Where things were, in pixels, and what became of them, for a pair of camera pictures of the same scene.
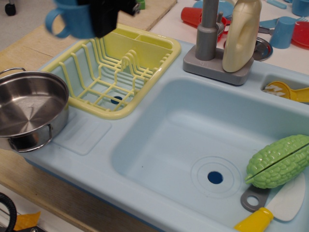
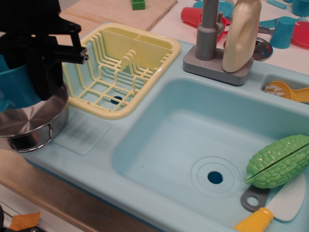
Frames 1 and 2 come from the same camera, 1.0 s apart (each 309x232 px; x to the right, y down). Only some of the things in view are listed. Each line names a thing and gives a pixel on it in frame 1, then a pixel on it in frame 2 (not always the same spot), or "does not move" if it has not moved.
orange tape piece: x=27 y=221 does not move
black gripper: x=104 y=13 -> x=36 y=27
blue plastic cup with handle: x=77 y=17 -> x=17 y=89
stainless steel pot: x=34 y=105 does not move
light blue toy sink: x=177 y=163 does not move
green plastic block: x=142 y=4 does not move
